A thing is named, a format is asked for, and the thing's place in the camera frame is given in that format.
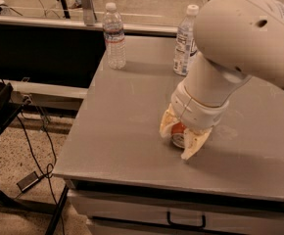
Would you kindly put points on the clear water bottle red label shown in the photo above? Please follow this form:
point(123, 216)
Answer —
point(114, 37)

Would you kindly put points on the grey cabinet drawer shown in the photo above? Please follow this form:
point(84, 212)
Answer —
point(115, 214)

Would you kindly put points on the left metal bracket post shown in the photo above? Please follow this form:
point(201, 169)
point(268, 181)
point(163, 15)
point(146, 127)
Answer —
point(89, 16)

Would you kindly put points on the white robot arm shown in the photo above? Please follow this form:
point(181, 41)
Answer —
point(236, 40)

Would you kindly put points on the water bottle white label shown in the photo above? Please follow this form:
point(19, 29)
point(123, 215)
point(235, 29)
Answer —
point(185, 46)

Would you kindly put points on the black power adapter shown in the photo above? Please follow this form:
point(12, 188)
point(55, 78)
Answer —
point(28, 181)

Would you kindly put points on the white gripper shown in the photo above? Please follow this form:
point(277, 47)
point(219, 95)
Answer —
point(196, 110)

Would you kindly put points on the black tripod pole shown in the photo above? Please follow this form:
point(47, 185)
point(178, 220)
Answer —
point(65, 9)

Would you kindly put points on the black drawer handle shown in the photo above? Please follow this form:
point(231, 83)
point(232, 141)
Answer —
point(185, 222)

